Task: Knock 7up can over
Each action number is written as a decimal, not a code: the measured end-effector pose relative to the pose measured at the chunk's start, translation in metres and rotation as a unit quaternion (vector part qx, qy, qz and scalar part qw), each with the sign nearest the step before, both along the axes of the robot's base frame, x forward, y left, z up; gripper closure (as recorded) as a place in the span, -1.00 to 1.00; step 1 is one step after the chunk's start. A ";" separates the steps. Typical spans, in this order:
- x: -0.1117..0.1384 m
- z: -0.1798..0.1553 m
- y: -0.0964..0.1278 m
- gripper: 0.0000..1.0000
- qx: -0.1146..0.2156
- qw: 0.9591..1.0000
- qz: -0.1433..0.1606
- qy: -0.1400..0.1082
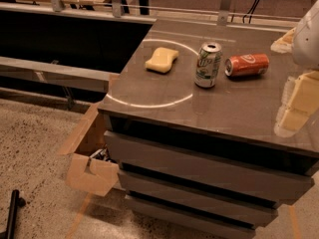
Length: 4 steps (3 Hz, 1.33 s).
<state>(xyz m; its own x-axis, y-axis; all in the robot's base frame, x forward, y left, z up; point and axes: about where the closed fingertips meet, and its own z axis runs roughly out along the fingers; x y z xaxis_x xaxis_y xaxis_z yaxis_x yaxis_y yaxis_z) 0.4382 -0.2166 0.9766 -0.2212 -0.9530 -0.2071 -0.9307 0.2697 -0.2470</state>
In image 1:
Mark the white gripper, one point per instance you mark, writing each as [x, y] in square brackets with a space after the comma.
[307, 42]

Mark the green white 7up can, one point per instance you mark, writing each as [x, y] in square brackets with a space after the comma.
[207, 66]

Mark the orange soda can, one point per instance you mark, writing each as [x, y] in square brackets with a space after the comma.
[246, 65]

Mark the grey drawer cabinet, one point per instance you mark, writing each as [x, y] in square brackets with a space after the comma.
[210, 160]

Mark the yellow sponge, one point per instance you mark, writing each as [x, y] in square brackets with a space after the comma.
[161, 60]

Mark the brown cardboard box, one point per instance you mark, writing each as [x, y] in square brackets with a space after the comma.
[90, 169]

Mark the black pole on floor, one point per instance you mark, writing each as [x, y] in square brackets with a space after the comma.
[16, 202]

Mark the metal railing frame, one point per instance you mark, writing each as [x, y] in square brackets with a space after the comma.
[87, 43]

